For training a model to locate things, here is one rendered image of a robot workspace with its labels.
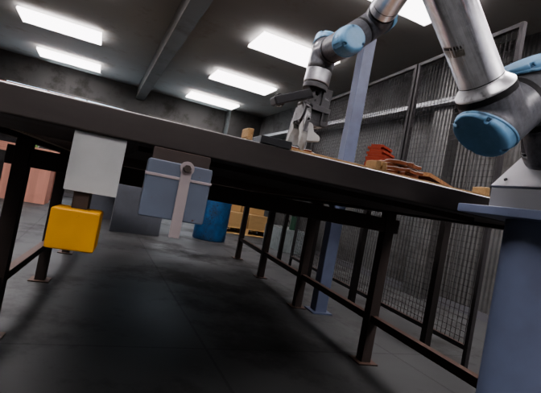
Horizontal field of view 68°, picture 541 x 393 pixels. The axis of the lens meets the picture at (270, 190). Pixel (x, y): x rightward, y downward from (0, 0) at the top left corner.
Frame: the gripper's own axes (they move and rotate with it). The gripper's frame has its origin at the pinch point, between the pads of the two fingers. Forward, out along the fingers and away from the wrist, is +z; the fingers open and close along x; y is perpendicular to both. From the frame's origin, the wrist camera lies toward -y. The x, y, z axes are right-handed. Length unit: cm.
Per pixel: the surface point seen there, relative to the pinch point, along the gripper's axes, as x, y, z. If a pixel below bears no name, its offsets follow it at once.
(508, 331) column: -44, 41, 31
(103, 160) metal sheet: -18, -46, 17
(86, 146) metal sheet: -18, -50, 15
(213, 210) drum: 515, 93, 39
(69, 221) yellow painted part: -21, -49, 30
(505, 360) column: -44, 42, 37
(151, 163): -21.0, -36.8, 15.3
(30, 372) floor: 61, -55, 98
